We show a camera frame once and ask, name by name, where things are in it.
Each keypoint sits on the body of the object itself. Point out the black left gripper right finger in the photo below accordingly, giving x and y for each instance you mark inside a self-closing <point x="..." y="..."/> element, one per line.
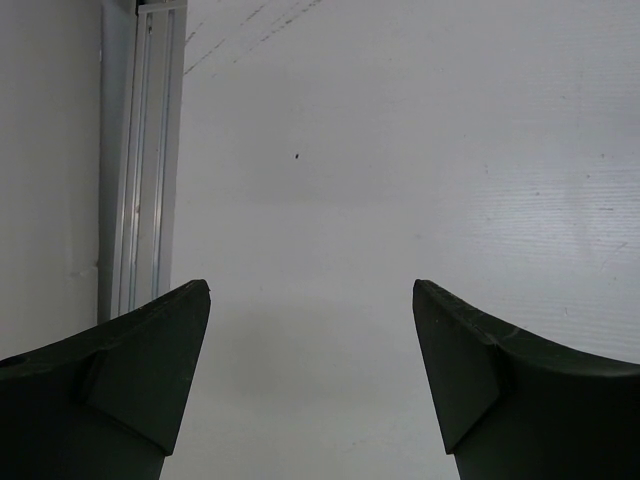
<point x="513" y="405"/>

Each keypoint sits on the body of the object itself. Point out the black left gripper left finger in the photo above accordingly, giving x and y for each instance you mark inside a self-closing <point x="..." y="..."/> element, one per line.
<point x="106" y="403"/>

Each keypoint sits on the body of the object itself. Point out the aluminium rail frame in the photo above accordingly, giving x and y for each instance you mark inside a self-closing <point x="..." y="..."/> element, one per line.
<point x="142" y="60"/>

